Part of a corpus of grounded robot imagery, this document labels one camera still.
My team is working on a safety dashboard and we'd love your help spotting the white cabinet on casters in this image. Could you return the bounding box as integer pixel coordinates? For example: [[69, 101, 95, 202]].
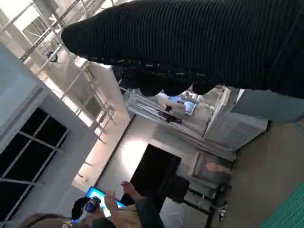
[[203, 87, 269, 153]]

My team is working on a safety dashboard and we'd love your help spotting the green cutting mat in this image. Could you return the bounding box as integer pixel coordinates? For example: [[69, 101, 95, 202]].
[[263, 180, 304, 228]]

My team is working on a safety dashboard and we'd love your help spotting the blue lit monitor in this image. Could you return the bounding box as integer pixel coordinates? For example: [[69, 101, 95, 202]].
[[85, 186, 127, 219]]

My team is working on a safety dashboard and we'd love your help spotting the person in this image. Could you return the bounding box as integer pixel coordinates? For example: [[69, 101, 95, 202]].
[[23, 213, 79, 228], [72, 180, 166, 228]]

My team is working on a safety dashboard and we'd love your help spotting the blue poster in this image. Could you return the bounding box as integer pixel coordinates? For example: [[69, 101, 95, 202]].
[[183, 101, 197, 117]]

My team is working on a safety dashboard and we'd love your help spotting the large black cabinet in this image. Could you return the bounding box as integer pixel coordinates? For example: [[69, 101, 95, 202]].
[[130, 143, 190, 198]]

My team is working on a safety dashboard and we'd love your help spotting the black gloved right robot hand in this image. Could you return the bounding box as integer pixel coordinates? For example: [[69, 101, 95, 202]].
[[61, 0, 304, 98]]

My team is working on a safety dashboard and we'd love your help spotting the dark paned window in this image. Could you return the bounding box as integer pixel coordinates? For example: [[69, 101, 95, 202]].
[[0, 106, 70, 223]]

